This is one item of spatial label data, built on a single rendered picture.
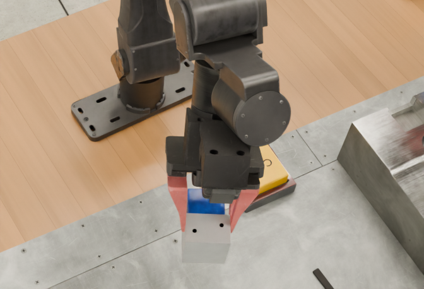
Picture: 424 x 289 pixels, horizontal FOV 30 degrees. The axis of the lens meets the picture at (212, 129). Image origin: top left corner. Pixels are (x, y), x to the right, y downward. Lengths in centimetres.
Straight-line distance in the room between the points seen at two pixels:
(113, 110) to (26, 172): 15
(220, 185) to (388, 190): 37
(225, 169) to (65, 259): 35
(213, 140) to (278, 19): 57
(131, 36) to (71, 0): 142
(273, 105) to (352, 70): 54
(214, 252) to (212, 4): 29
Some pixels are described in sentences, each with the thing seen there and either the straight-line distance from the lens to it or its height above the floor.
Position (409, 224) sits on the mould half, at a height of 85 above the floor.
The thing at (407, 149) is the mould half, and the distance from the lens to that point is 108.
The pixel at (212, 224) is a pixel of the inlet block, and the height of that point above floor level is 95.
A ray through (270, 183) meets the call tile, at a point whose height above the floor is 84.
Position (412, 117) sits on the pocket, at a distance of 115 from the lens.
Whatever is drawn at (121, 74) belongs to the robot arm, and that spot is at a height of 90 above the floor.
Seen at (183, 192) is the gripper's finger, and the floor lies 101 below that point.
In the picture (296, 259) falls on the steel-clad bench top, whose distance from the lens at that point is 105.
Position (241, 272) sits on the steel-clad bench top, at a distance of 103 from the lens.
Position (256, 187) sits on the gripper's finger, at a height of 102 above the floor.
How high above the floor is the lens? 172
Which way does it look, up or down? 54 degrees down
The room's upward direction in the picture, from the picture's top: 10 degrees clockwise
